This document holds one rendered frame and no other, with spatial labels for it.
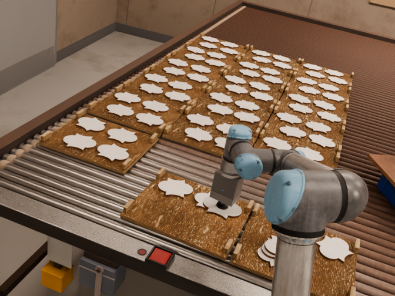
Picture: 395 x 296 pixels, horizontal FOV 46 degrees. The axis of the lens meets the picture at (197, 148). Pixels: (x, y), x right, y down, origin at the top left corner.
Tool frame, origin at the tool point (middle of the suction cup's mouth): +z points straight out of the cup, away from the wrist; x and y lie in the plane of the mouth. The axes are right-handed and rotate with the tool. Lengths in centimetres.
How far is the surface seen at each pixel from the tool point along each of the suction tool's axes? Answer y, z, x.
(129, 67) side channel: 114, 10, -101
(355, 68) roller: 5, 13, -261
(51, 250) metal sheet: 48, 26, 31
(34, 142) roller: 90, 13, -2
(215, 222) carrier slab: 3.0, 11.3, -5.6
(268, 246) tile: -18.9, 8.4, -3.1
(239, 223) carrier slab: -4.4, 11.3, -11.2
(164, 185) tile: 29.2, 10.3, -11.2
